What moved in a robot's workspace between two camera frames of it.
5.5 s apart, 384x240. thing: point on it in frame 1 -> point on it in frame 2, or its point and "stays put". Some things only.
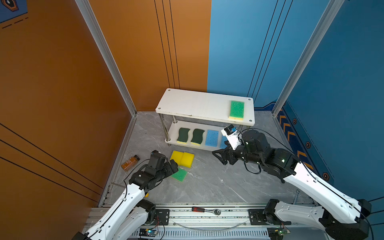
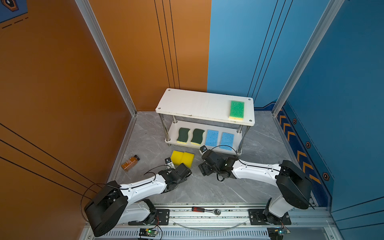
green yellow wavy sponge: (197, 137) stays put
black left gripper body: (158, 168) -> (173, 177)
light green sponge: (237, 110) stays put
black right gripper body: (240, 153) -> (207, 170)
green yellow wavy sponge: (183, 136) stays put
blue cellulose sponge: (212, 137) stays put
